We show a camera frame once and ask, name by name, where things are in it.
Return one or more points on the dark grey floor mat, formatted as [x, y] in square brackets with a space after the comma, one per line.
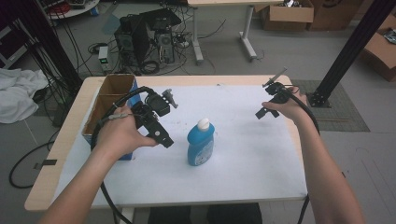
[342, 115]

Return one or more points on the black aluminium frame post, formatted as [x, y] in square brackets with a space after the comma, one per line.
[351, 49]

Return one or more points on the white-legged desk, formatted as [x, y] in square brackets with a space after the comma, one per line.
[249, 31]

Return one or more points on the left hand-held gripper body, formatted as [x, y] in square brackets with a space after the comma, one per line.
[157, 105]

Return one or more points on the person's legs in dark trousers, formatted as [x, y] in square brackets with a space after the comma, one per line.
[205, 214]

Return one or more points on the large brown cardboard box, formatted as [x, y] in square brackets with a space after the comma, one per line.
[333, 14]

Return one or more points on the cardboard box with flap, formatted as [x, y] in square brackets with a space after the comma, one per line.
[381, 53]

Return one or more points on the white crumpled cloth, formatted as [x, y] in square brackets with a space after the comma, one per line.
[18, 93]

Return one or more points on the small grey power supply unit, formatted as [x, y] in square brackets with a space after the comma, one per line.
[103, 57]

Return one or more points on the open cardboard box blue sides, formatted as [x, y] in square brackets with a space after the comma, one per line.
[109, 102]

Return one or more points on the person's left hand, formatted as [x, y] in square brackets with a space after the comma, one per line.
[120, 135]

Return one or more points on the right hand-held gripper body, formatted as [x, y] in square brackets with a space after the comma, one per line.
[277, 90]

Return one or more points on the round white table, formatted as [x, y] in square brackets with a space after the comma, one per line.
[77, 11]

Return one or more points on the black computer tower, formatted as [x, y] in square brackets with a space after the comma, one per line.
[132, 40]

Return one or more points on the blue bottle with white cap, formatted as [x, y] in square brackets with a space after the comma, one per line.
[200, 144]

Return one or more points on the small open cardboard box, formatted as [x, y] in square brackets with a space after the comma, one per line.
[289, 14]

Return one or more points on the person's right hand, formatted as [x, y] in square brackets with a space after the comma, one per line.
[292, 107]

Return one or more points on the grey open computer case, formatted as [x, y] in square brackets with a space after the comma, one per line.
[165, 46]

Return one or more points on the white table cover sheet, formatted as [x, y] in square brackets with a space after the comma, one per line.
[243, 155]

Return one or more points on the black tape strip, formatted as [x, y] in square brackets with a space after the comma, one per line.
[46, 163]

